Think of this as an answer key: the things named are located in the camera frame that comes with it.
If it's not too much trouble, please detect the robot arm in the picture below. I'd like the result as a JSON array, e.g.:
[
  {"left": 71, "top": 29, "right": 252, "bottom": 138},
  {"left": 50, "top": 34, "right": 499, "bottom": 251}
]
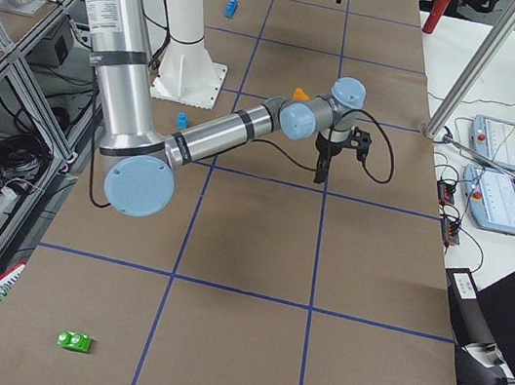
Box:
[{"left": 85, "top": 0, "right": 366, "bottom": 217}]

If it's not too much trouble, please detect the long blue studded block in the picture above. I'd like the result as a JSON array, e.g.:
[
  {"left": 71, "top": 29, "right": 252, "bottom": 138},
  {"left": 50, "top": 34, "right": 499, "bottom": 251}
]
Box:
[{"left": 223, "top": 0, "right": 239, "bottom": 18}]

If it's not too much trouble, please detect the small blue block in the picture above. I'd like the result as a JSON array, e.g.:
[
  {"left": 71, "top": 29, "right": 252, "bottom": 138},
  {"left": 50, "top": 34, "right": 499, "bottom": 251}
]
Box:
[{"left": 176, "top": 112, "right": 190, "bottom": 130}]

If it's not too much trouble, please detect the teach pendant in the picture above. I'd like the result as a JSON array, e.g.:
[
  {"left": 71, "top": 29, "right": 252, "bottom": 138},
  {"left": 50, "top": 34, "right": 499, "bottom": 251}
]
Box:
[
  {"left": 462, "top": 164, "right": 515, "bottom": 236},
  {"left": 471, "top": 114, "right": 515, "bottom": 173}
]

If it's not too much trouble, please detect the orange trapezoid block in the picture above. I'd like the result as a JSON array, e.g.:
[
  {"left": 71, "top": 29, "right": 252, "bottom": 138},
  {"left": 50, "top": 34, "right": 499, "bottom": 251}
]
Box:
[{"left": 292, "top": 87, "right": 310, "bottom": 101}]

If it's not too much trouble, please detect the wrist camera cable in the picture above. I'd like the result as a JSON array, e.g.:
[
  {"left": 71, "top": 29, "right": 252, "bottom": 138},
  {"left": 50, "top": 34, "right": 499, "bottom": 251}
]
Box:
[{"left": 82, "top": 66, "right": 404, "bottom": 256}]

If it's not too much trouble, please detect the lower teach pendant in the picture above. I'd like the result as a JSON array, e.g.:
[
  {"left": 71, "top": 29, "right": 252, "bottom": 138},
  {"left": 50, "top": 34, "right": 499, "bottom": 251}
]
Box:
[{"left": 462, "top": 164, "right": 515, "bottom": 236}]

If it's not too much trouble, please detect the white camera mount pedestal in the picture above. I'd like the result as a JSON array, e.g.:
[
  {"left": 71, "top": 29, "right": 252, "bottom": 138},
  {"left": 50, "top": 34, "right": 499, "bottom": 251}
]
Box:
[{"left": 151, "top": 0, "right": 228, "bottom": 110}]

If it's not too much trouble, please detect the aluminium frame post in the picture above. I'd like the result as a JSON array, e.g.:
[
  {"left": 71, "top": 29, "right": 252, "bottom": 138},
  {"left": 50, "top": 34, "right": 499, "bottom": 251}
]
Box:
[{"left": 423, "top": 0, "right": 515, "bottom": 139}]

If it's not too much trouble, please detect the red cylinder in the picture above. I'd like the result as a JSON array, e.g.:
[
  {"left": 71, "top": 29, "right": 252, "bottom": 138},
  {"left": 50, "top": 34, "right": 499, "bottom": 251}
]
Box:
[{"left": 422, "top": 0, "right": 452, "bottom": 34}]

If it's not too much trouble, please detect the green studded block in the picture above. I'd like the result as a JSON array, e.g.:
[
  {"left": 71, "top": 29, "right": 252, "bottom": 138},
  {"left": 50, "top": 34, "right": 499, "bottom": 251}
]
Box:
[{"left": 57, "top": 330, "right": 94, "bottom": 354}]

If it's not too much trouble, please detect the upper teach pendant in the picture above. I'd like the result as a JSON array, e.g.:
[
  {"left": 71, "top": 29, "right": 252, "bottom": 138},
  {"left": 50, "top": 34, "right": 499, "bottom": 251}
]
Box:
[{"left": 471, "top": 114, "right": 515, "bottom": 173}]

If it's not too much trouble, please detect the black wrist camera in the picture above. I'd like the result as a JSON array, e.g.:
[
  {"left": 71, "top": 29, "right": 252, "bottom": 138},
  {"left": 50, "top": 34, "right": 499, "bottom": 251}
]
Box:
[{"left": 347, "top": 127, "right": 372, "bottom": 164}]

